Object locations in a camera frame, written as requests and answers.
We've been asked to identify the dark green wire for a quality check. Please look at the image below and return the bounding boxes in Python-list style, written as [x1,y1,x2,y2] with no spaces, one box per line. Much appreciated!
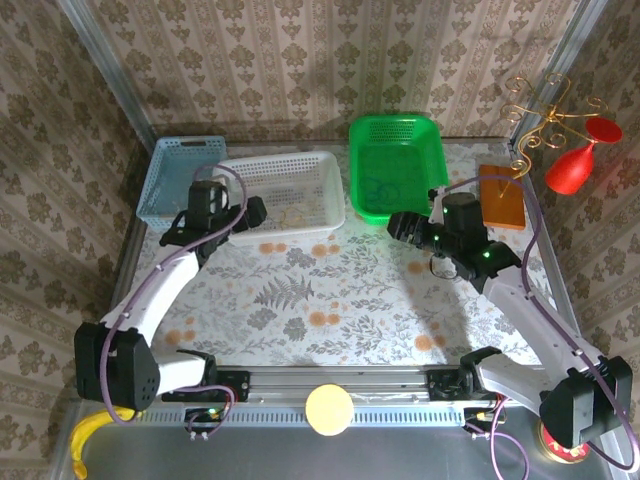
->
[361,177,387,202]

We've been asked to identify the white plastic basket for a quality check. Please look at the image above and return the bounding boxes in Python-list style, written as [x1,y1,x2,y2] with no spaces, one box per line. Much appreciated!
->
[212,150,347,244]

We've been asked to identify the orange wooden board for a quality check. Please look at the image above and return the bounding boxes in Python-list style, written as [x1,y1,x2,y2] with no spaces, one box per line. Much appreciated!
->
[478,163,528,231]

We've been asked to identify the light blue plastic basket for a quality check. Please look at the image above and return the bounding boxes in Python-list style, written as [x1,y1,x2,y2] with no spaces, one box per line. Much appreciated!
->
[135,134,229,232]

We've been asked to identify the green plastic basket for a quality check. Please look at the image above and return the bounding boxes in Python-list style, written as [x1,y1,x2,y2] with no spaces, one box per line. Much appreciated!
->
[348,114,453,227]

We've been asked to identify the red wine glass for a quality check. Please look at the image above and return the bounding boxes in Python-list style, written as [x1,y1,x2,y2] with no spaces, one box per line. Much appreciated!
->
[544,117,624,195]

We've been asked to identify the floral patterned table mat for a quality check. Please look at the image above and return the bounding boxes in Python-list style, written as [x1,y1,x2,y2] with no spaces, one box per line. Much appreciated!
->
[110,141,564,367]

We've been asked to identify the pale yellow round ball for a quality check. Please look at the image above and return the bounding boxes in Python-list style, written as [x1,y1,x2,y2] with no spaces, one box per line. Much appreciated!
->
[304,383,355,437]

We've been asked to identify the small black controller board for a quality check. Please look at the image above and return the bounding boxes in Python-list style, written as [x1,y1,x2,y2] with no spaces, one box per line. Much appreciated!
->
[183,407,227,435]
[462,407,505,435]

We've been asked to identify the yellow banana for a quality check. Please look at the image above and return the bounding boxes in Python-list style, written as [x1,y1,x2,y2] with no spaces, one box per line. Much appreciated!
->
[69,408,136,480]

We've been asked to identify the red round tin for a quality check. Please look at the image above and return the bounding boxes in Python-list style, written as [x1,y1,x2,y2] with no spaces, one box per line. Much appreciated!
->
[539,432,592,465]

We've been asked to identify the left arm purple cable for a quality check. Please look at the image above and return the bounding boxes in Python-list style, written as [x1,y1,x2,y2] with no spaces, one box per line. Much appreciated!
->
[101,163,250,444]

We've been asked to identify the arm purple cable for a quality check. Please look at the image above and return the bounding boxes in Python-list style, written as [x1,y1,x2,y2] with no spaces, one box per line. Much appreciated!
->
[443,172,640,480]
[101,163,250,444]

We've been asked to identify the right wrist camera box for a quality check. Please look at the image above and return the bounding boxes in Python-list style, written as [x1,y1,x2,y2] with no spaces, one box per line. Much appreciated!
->
[427,187,449,225]

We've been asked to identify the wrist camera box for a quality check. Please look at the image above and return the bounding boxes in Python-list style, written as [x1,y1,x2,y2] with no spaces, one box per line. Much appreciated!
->
[208,172,232,212]
[427,187,449,225]

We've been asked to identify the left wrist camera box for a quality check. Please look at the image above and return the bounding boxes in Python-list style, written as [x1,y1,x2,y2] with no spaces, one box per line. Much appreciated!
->
[208,172,232,212]

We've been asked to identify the thin black cable loop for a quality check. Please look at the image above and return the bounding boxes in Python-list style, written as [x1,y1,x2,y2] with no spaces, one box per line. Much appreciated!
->
[429,251,460,280]

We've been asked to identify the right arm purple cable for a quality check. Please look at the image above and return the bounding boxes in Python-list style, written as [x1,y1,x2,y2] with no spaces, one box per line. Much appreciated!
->
[443,172,640,480]

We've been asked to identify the gold wire glass rack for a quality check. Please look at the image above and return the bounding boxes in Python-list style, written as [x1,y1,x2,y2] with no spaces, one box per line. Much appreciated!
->
[499,72,609,199]

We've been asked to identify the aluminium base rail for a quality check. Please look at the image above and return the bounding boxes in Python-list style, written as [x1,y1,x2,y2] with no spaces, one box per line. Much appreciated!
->
[74,366,617,404]

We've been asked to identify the aluminium frame post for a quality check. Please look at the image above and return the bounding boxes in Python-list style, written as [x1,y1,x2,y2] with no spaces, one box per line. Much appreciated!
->
[508,0,610,151]
[54,0,157,151]

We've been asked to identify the slotted grey cable duct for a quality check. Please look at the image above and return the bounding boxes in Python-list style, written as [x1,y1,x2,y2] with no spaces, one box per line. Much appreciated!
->
[134,403,466,427]

